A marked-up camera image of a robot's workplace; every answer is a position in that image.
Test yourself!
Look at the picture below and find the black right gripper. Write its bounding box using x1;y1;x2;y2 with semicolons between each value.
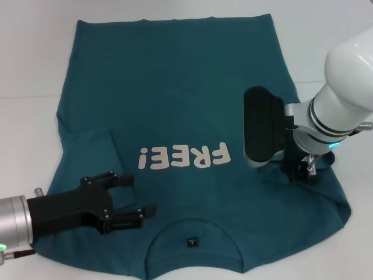
279;139;310;183

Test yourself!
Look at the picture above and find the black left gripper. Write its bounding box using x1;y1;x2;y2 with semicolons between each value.
26;170;159;239

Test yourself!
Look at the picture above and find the teal shirt with FREE print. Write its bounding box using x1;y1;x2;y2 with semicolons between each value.
34;13;354;277

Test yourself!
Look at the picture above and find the right wrist camera housing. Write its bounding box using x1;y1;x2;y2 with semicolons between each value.
243;86;288;169

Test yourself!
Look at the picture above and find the left arm cable with plug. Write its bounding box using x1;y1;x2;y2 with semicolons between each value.
0;233;56;265

